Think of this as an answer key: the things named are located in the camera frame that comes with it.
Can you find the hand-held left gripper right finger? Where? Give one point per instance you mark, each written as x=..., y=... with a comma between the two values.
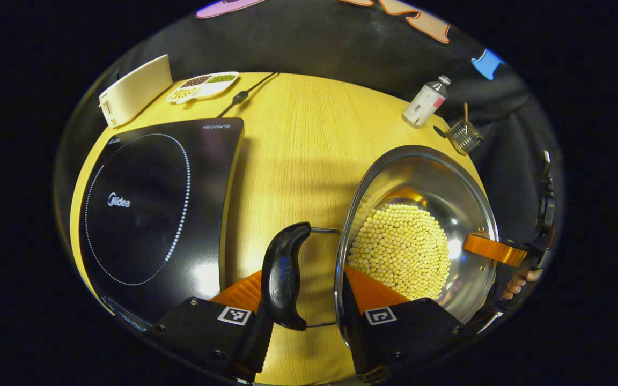
x=360, y=348

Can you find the small clear white-label bottle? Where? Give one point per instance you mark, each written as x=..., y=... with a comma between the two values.
x=424, y=104

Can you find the black induction cooktop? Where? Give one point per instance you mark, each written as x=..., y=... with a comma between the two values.
x=148, y=214

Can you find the yellow soybeans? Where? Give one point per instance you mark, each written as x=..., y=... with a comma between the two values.
x=400, y=252

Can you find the white toaster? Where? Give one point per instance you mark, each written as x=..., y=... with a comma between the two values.
x=134, y=91

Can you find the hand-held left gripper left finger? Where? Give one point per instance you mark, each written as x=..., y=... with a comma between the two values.
x=255, y=343

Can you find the small glass holder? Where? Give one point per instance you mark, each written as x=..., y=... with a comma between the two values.
x=465, y=138

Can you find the brown wooden stick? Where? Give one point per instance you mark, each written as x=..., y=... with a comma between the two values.
x=466, y=111

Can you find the white divided bean dish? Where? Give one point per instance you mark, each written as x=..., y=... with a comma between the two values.
x=201, y=87

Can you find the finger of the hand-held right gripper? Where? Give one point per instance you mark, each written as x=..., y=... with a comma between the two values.
x=491, y=249

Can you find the small black round cap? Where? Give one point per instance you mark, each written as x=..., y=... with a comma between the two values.
x=440, y=131

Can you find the black backdrop cloth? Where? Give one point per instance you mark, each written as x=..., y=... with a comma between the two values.
x=314, y=43

